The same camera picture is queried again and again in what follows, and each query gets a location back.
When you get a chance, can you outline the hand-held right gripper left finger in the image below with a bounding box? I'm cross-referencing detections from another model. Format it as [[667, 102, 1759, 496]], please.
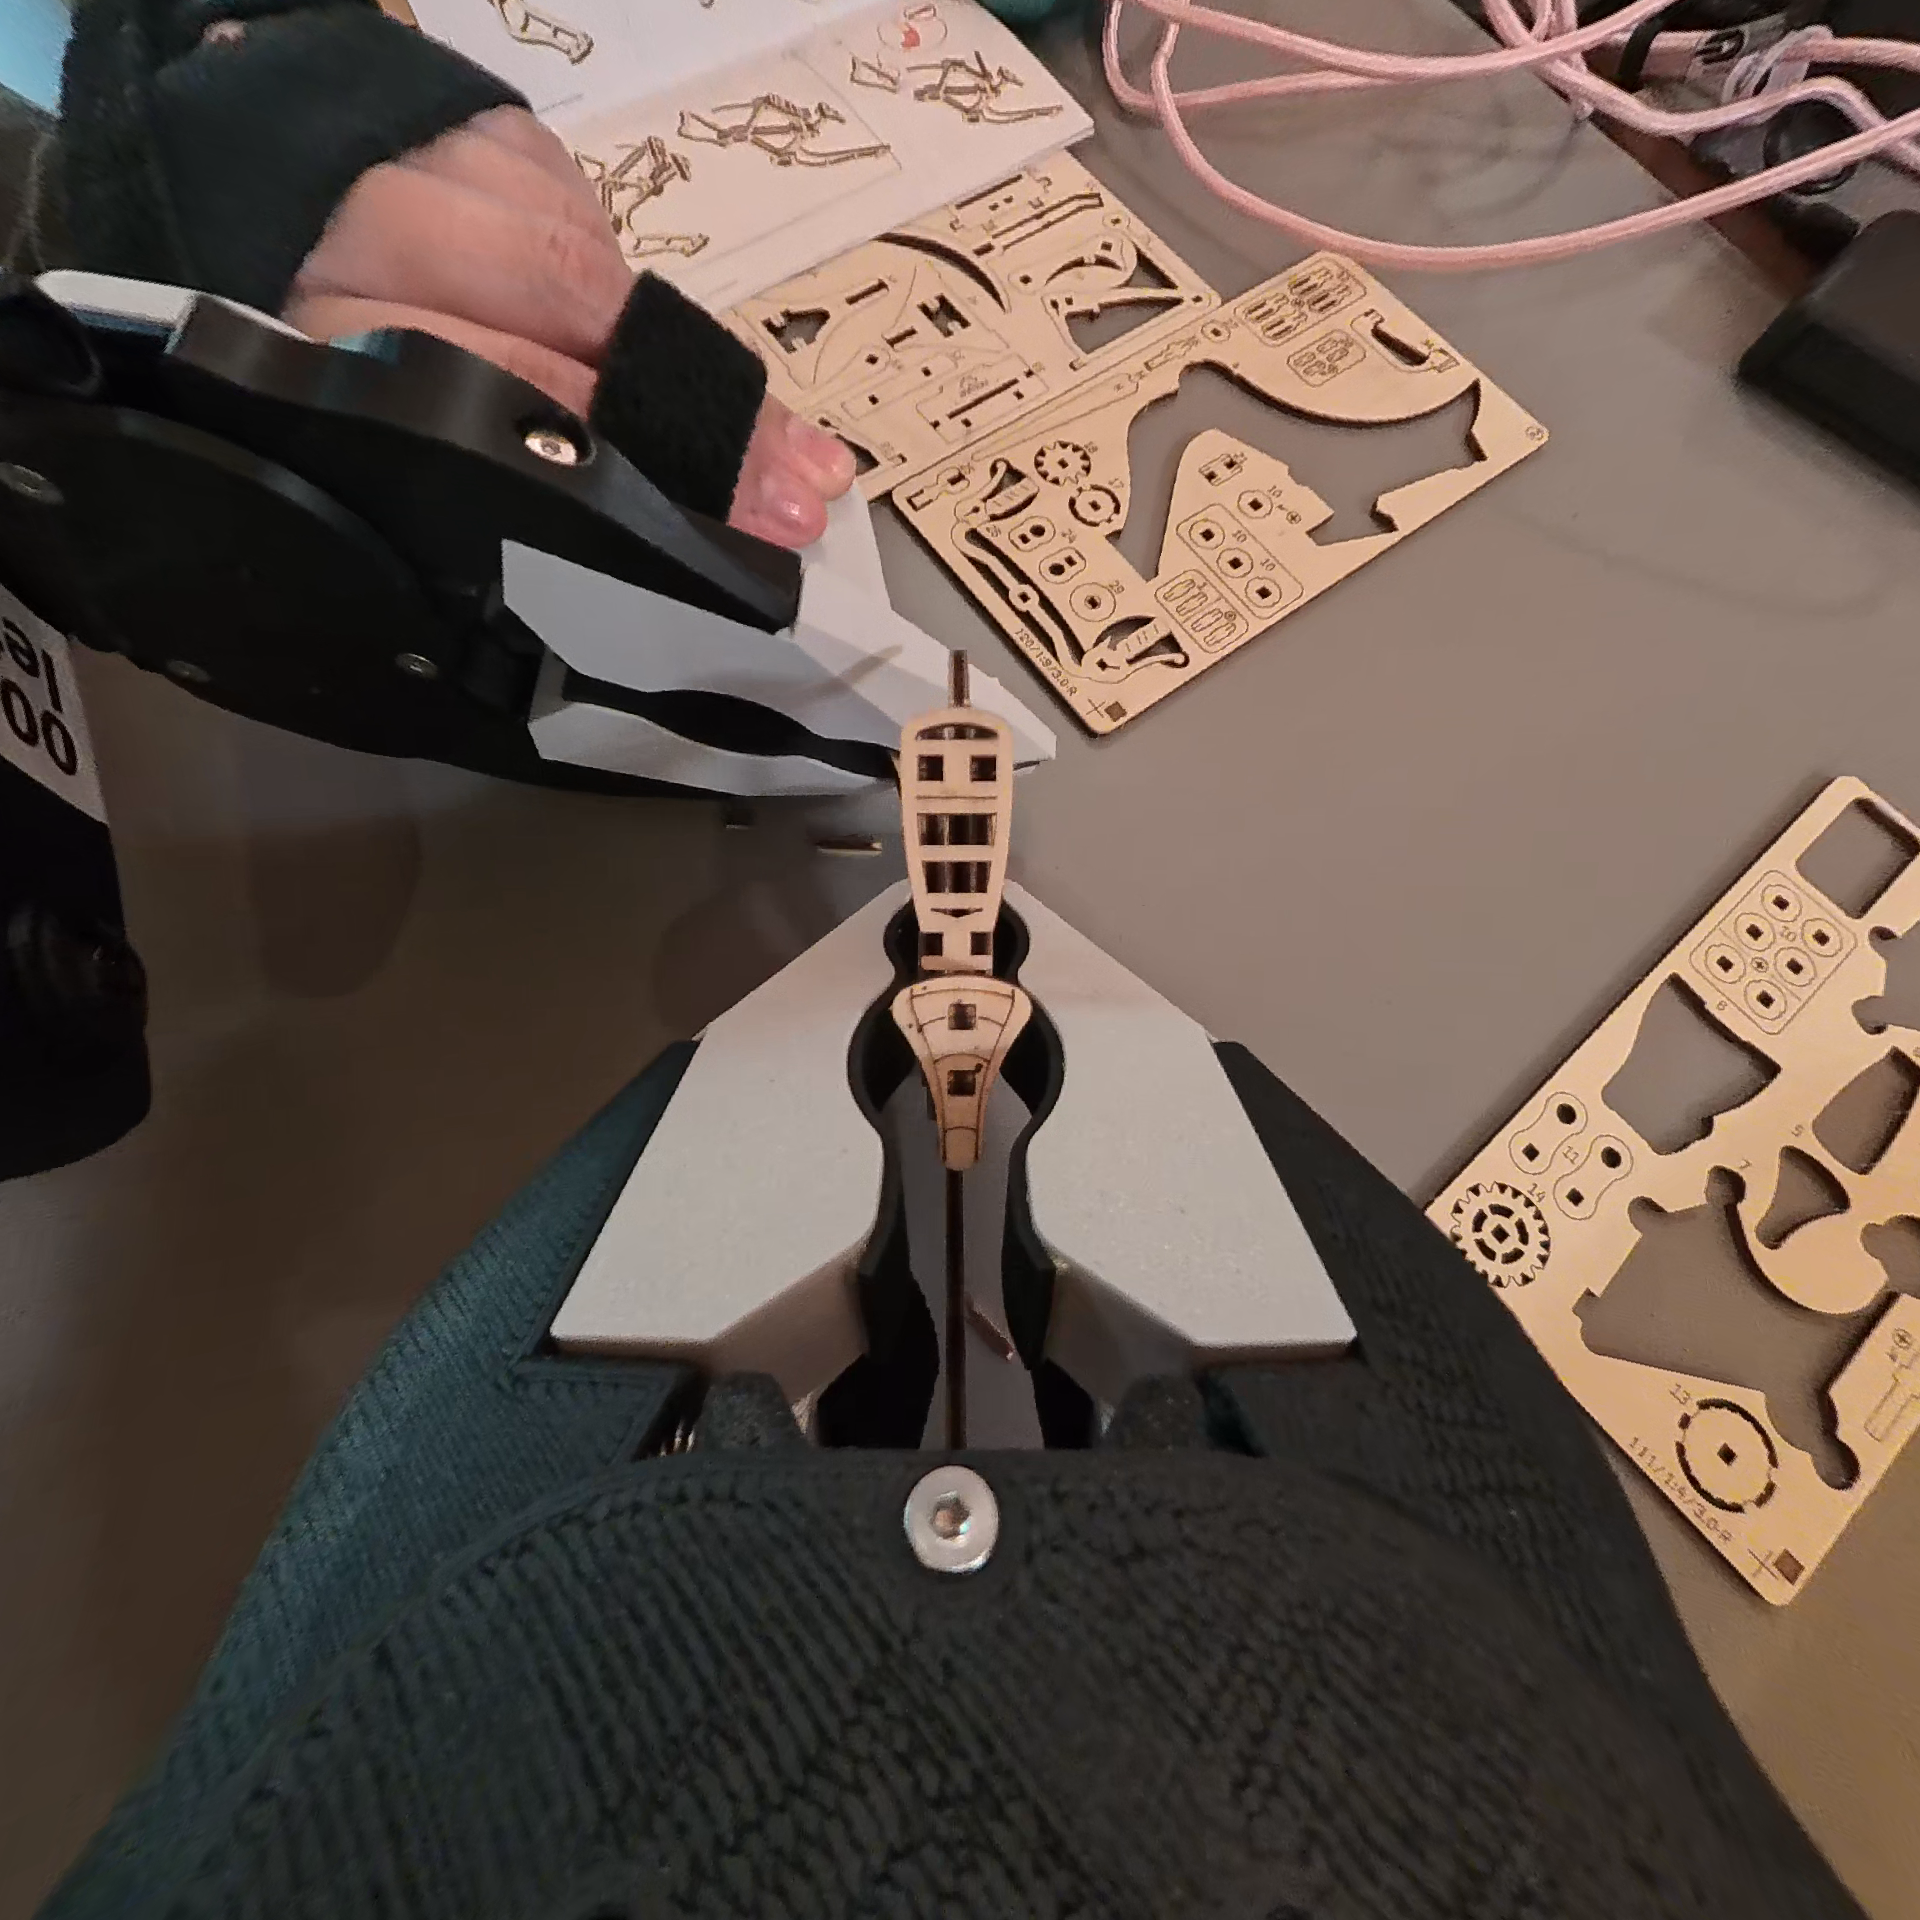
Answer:
[[552, 884, 921, 1442]]

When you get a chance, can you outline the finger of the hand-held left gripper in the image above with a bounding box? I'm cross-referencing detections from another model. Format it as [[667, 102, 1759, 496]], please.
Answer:
[[532, 702, 904, 799], [504, 540, 1058, 769]]

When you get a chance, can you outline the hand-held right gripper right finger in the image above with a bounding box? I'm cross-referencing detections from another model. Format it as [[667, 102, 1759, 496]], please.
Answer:
[[997, 882, 1355, 1442]]

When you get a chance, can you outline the wooden model frame assembly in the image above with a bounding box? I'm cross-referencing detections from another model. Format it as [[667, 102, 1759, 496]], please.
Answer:
[[891, 710, 1037, 1449]]

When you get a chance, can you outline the wooden parts sheet with gears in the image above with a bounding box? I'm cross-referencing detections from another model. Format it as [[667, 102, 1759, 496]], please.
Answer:
[[1424, 777, 1920, 1606]]

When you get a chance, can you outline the wooden parts sheet with slots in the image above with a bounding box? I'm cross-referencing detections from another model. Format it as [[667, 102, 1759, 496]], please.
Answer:
[[728, 150, 1220, 471]]

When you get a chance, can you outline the wooden parts sheet large cutout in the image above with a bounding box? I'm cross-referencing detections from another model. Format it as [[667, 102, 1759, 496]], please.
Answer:
[[891, 250, 1549, 740]]

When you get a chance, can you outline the person's left hand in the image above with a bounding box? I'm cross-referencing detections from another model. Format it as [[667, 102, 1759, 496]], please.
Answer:
[[59, 16, 859, 544]]

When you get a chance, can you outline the white instruction booklet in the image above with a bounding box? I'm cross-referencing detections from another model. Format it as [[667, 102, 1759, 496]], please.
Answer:
[[411, 0, 1097, 308]]

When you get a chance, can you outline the black power brick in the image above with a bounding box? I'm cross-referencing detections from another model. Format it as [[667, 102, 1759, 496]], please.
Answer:
[[1738, 208, 1920, 489]]

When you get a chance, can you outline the pink cable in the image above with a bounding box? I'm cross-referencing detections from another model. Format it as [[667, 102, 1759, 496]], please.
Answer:
[[1101, 0, 1920, 273]]

